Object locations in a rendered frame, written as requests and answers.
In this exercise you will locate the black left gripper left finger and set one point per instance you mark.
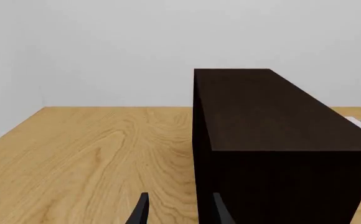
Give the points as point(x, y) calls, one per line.
point(139, 212)

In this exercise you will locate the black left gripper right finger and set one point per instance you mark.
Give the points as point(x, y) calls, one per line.
point(223, 213)

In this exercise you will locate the dark brown wooden cabinet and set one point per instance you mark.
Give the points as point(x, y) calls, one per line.
point(270, 144)

